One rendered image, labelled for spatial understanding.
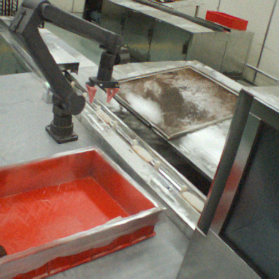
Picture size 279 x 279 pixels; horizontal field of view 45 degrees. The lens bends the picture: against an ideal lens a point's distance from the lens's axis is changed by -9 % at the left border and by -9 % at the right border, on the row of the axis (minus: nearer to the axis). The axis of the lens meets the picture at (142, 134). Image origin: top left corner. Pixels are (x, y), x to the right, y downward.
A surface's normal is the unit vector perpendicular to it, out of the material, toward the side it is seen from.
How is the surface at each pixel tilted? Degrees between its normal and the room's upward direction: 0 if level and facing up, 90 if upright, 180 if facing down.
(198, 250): 90
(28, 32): 90
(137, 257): 0
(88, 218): 0
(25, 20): 60
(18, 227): 0
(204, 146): 10
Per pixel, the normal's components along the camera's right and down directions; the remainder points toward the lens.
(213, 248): -0.83, 0.12
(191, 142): 0.03, -0.84
